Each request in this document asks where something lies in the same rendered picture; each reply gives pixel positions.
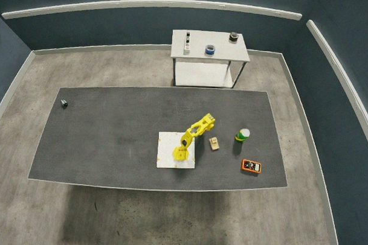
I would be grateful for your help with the green and yellow drink can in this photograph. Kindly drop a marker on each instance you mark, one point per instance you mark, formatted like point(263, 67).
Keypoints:
point(242, 135)

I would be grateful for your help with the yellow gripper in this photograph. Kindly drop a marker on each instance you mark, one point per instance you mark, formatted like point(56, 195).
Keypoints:
point(208, 128)

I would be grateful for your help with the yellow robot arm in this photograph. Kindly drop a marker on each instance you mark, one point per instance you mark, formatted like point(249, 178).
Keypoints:
point(186, 139)

